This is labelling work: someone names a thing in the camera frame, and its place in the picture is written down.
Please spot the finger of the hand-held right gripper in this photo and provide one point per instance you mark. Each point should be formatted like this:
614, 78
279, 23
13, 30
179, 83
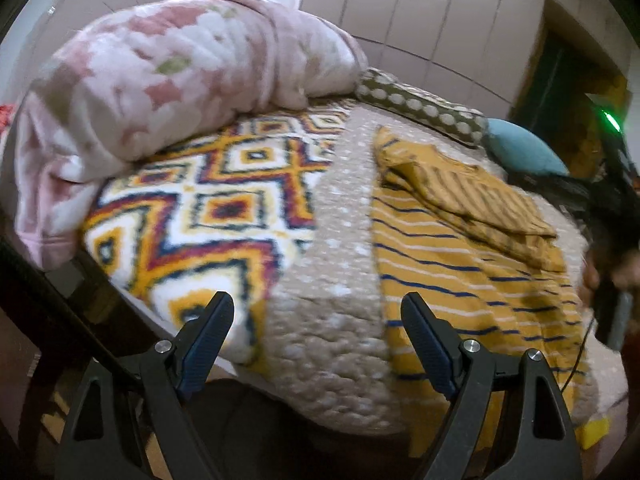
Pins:
555, 195

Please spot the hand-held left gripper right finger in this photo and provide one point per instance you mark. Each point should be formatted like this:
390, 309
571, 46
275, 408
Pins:
430, 345

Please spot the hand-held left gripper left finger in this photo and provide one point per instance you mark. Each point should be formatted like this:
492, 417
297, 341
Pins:
207, 345

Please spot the yellow blue-striped sweater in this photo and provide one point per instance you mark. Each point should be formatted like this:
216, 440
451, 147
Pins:
440, 280

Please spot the person's right hand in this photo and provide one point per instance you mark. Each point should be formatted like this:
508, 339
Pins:
595, 275

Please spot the teal pillow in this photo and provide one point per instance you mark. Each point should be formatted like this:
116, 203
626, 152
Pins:
520, 150

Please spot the wooden door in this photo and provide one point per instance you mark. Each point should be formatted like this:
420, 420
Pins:
560, 90

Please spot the geometric patterned fleece blanket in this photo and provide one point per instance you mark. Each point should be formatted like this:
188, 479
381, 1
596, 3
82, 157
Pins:
225, 210

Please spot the beige dotted quilt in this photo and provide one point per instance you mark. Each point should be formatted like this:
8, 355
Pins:
340, 240

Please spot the olive patterned bolster pillow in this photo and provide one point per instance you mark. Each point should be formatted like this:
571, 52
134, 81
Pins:
420, 105

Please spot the beige wardrobe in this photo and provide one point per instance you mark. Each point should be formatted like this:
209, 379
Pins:
425, 25

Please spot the pink floral blanket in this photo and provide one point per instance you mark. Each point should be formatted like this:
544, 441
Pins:
150, 75

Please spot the dark bed frame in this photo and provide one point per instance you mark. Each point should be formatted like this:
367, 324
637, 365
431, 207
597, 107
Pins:
75, 320

